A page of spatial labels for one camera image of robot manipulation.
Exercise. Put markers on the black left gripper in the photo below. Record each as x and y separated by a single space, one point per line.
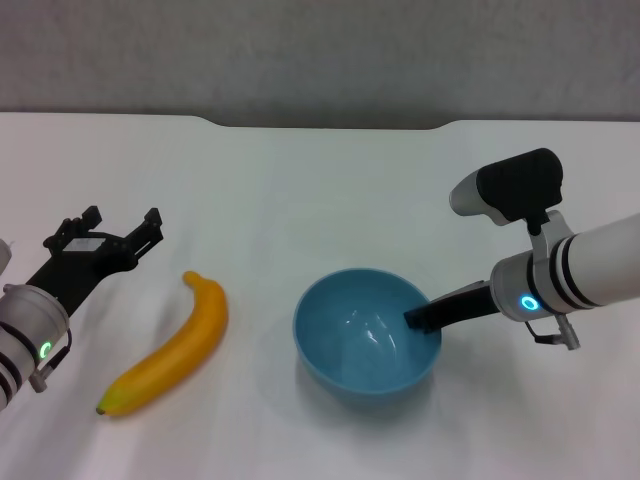
70 270

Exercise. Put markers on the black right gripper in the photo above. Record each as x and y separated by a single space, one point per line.
465 305

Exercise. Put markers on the blue plastic bowl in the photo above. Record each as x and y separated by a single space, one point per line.
360 350

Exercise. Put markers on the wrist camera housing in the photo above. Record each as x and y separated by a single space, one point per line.
515 185
4 257

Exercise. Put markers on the yellow banana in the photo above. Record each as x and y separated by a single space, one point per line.
185 340

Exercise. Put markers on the right wrist camera housing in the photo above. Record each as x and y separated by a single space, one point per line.
515 185

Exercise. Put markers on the left wrist camera housing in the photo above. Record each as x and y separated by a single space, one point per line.
4 257

